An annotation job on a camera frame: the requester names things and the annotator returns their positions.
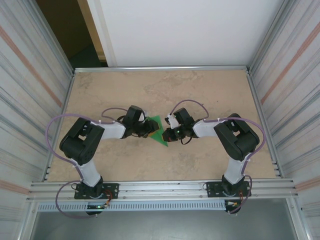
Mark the green cloth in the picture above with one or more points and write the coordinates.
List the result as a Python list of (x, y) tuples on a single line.
[(158, 137)]

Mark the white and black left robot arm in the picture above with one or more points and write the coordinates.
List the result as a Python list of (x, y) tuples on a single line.
[(80, 142)]

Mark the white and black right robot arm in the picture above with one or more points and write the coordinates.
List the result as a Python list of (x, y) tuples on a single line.
[(237, 137)]

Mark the small black controller board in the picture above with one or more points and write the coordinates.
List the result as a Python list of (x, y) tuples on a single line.
[(96, 206)]

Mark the tan wooden door jamb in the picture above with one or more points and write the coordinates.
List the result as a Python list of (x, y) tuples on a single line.
[(90, 25)]

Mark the corrugated translucent side panel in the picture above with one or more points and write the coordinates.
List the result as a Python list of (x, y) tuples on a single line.
[(25, 100), (295, 100)]

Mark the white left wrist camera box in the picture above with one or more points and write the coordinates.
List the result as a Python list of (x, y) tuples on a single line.
[(143, 117)]

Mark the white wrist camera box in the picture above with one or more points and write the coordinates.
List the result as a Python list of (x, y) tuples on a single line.
[(172, 121), (143, 117)]

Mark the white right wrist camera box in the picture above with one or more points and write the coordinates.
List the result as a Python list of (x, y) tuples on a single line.
[(172, 121)]

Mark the aluminium table edge rail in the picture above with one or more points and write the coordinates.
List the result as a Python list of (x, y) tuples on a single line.
[(162, 68)]

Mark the long aluminium mounting rail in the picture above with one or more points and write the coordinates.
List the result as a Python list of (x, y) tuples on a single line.
[(162, 191)]

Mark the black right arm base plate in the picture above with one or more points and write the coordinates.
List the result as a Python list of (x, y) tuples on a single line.
[(212, 187)]

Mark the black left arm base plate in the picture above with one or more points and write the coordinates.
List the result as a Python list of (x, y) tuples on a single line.
[(112, 188)]

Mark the aluminium table side rail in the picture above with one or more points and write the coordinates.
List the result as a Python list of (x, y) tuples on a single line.
[(256, 100), (66, 100)]

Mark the white door frame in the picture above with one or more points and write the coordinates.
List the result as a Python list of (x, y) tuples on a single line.
[(100, 25)]

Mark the aluminium corner post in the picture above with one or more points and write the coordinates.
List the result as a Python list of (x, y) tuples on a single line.
[(51, 35), (270, 35)]

